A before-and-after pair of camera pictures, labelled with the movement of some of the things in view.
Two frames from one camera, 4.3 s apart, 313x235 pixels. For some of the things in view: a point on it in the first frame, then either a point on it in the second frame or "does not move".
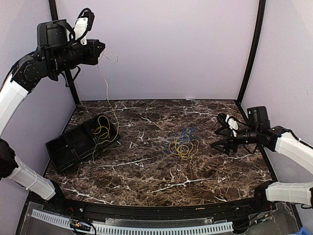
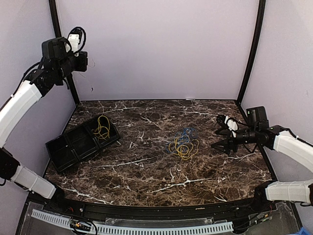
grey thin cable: x=112 y=58 -> x=92 y=89
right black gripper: x=225 y=142 does not move
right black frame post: x=262 y=5 does not move
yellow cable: x=185 y=150 does not move
